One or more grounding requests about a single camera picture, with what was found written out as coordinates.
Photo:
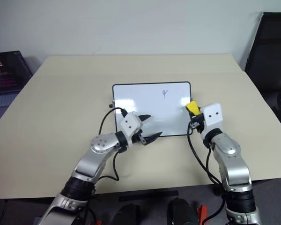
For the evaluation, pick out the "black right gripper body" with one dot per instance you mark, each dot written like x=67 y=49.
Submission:
x=197 y=123

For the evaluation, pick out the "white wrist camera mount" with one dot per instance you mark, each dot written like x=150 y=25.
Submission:
x=213 y=117
x=130 y=124

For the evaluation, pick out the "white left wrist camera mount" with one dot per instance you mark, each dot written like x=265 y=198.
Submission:
x=130 y=124

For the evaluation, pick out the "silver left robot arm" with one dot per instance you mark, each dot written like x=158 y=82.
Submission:
x=96 y=152

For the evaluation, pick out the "dark rounded shape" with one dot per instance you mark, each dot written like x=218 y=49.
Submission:
x=182 y=212

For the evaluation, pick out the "white whiteboard with black frame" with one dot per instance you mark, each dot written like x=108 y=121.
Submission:
x=142 y=100

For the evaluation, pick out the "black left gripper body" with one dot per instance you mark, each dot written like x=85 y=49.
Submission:
x=140 y=137

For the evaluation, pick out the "red clip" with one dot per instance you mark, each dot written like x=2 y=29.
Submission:
x=202 y=211

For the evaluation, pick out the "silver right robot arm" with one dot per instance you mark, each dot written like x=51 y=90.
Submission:
x=231 y=159

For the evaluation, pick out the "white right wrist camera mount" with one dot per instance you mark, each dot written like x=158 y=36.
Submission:
x=213 y=117

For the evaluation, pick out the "yellow whiteboard eraser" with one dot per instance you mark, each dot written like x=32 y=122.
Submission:
x=193 y=107

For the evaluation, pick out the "open laptop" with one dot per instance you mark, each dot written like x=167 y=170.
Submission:
x=4 y=77

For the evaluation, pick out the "black office chair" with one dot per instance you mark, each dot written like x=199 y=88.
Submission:
x=269 y=58

